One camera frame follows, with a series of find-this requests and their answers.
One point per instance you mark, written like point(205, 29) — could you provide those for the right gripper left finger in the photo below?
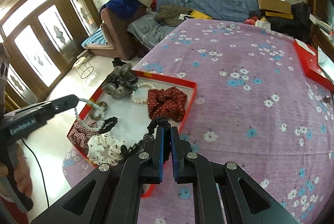
point(110, 194)

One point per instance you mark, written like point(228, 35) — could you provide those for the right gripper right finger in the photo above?
point(223, 193)

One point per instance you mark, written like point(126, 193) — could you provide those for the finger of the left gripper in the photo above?
point(59, 105)

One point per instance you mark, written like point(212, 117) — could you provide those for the red plaid scrunchie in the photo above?
point(79, 135)

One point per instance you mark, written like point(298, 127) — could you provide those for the white cherry print scrunchie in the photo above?
point(105, 149)

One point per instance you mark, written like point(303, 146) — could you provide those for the grey organza scrunchie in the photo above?
point(120, 82)

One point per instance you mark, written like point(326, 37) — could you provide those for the red polka dot scrunchie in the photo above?
point(169, 103)

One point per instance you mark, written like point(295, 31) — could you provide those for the sequined black hair claw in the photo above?
point(127, 152)

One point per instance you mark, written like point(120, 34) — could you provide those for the person left hand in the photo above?
point(21, 174)

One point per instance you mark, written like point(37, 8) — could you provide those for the red tray box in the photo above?
point(133, 117)

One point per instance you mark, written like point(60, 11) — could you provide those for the wooden glass door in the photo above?
point(43, 39)

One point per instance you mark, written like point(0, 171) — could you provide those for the purple floral bedspread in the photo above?
point(254, 106)

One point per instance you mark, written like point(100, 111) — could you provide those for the brown armchair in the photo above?
point(120, 42)

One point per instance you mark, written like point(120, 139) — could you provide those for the blue jacket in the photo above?
point(124, 9)

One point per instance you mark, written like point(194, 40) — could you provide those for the dark red hair clip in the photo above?
point(327, 99)

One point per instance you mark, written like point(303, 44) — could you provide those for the olive green jacket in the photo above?
point(169, 15)

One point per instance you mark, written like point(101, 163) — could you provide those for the red box lid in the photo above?
point(309, 61)

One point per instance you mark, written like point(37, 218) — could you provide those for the folded white paper sheets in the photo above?
point(326, 64)

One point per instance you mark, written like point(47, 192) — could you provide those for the yellow shopping bag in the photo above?
point(199, 15)

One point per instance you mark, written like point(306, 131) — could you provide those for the brown cardboard box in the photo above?
point(276, 8)

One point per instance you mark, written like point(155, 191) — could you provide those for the black bag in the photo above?
point(301, 13)

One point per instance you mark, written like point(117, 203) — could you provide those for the wire frame stool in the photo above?
point(83, 68)

